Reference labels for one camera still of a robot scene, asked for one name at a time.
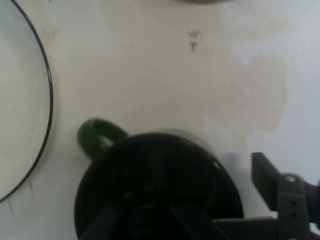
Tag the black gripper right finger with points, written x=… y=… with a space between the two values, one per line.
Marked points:
x=290 y=197

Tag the brown wooden mug tree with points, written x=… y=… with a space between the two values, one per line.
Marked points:
x=205 y=1

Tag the white plate with black rim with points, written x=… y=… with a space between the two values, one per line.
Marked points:
x=20 y=100

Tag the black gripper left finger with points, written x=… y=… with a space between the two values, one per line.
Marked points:
x=112 y=217

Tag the green mug with white print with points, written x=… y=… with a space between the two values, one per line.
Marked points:
x=162 y=155

